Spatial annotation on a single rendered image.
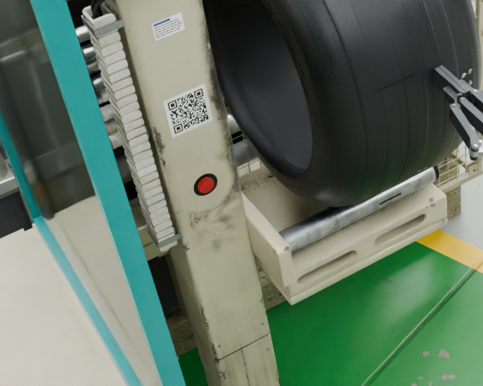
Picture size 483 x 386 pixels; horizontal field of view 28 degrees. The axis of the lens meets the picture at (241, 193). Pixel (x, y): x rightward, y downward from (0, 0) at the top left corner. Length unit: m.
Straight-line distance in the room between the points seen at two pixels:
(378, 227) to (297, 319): 1.05
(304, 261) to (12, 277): 0.65
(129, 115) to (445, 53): 0.50
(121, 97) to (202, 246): 0.36
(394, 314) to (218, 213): 1.19
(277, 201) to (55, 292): 0.83
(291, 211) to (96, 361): 0.88
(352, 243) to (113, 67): 0.58
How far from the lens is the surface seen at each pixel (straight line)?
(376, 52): 1.47
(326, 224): 1.76
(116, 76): 1.49
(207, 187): 1.66
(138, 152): 1.57
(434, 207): 1.87
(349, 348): 2.74
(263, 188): 2.02
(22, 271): 1.30
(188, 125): 1.57
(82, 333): 1.19
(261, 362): 2.03
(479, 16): 2.46
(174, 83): 1.52
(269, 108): 1.97
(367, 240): 1.81
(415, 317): 2.80
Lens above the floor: 2.12
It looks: 41 degrees down
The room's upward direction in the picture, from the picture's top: 12 degrees counter-clockwise
